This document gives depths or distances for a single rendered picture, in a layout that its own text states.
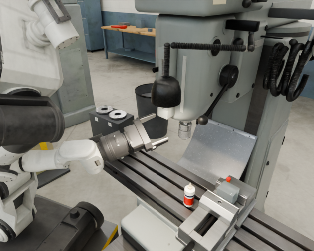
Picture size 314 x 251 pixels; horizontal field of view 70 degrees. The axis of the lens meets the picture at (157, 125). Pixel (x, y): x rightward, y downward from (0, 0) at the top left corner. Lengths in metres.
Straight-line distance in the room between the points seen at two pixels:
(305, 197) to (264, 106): 1.69
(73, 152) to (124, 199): 1.57
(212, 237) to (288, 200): 1.79
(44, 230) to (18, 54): 1.05
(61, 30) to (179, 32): 0.29
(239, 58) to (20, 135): 0.64
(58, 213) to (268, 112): 1.26
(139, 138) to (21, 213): 0.79
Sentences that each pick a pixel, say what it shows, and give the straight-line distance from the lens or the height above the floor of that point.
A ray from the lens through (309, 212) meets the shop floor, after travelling 2.54.
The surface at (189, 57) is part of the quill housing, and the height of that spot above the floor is 1.53.
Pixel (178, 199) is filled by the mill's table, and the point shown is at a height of 0.93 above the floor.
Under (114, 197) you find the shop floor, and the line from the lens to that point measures 2.29.
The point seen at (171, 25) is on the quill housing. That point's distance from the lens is 0.66.
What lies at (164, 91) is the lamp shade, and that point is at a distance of 0.51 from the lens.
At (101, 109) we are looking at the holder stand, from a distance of 1.26.
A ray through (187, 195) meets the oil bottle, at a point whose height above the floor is 1.01.
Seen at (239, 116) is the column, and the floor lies 1.17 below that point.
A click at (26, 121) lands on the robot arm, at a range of 0.56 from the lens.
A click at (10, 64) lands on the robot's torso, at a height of 1.54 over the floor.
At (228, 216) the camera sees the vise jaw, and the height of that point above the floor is 1.04.
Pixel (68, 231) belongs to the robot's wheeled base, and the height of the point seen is 0.59.
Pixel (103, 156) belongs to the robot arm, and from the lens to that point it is 0.74.
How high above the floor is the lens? 1.67
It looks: 30 degrees down
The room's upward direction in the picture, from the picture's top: straight up
